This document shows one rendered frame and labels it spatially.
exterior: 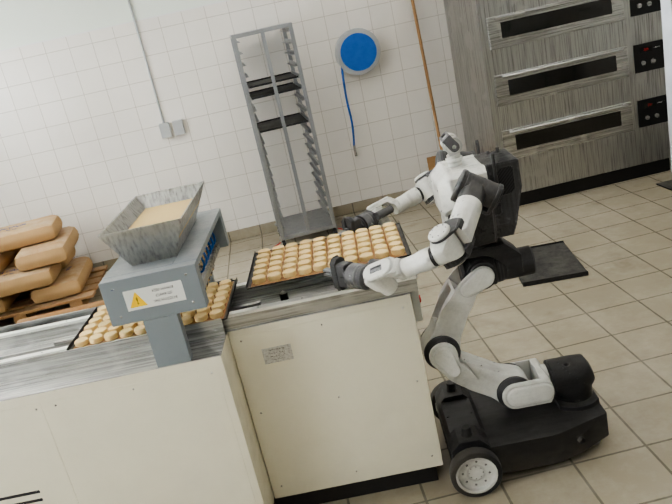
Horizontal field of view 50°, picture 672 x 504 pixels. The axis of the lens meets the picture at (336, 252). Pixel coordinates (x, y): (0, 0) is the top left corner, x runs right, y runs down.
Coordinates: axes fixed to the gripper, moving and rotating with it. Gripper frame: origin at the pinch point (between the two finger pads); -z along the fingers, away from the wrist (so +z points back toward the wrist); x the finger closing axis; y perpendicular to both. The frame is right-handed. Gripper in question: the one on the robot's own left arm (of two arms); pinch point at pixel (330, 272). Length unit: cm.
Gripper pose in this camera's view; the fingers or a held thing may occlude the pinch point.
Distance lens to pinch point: 257.7
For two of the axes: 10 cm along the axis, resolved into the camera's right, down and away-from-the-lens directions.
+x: -2.0, -9.3, -3.1
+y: -6.8, 3.7, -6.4
